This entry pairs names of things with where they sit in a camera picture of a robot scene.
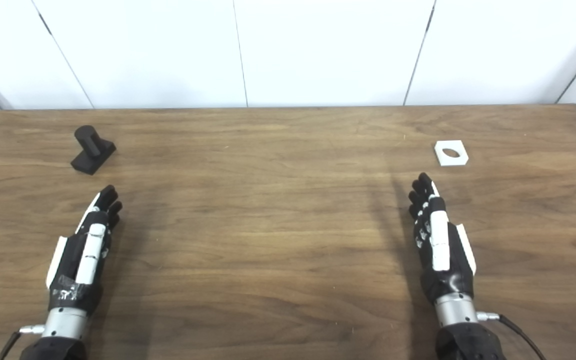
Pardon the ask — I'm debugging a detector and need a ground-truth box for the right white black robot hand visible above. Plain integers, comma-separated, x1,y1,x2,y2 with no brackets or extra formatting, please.
408,172,478,305

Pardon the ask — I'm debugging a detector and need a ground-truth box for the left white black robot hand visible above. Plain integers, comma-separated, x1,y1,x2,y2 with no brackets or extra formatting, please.
45,185,124,316

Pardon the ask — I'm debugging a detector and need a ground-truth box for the white square piece with hole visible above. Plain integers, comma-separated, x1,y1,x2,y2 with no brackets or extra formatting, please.
434,140,469,167

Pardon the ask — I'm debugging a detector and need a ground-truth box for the black peg with square base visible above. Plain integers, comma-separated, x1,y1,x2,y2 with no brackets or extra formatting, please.
70,125,117,176

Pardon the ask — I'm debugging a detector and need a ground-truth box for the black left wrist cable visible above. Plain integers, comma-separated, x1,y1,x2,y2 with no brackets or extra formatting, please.
0,324,46,360

